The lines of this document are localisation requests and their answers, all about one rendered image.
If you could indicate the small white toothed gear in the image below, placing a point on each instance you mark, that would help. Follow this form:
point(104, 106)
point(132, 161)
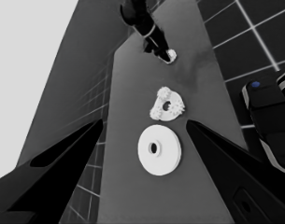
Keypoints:
point(179, 103)
point(172, 55)
point(154, 114)
point(161, 92)

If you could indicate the white round carrier with pins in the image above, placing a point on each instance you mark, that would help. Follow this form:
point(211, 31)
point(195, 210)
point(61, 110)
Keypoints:
point(167, 116)

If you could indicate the dark robot body block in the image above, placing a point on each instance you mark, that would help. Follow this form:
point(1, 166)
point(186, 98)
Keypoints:
point(266, 109)

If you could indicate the large thick white disc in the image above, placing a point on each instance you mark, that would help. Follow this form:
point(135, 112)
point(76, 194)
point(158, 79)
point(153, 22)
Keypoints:
point(167, 155)

